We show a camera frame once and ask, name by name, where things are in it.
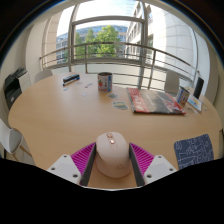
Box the black cylindrical speaker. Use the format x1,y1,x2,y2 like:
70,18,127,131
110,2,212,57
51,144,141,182
192,76,205,100

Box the navy line-print mouse pad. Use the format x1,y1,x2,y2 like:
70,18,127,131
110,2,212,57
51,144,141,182
173,133,215,171

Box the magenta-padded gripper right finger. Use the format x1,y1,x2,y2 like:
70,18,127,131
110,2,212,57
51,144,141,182
128,142,178,187

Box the small printed card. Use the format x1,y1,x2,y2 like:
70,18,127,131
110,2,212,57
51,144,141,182
112,101,130,111

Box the black and white printer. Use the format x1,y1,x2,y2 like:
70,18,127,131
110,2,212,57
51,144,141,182
3,67,33,110

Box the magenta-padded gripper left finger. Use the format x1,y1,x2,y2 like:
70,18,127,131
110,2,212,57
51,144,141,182
46,142,98,187

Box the pale pink computer mouse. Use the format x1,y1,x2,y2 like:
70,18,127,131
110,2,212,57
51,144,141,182
95,131,133,179

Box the printed cup with pens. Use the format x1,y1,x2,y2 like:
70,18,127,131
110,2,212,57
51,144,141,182
176,86,191,108

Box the white chair with wooden legs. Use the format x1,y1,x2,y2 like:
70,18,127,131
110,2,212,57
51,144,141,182
0,117,35,165

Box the red and dark magazine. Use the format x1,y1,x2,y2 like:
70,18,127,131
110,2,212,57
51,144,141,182
126,87,187,116

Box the metal balcony railing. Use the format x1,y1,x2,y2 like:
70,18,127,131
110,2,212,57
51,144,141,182
38,41,201,91

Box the printed tin can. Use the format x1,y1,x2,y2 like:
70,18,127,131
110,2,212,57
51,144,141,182
97,71,114,94

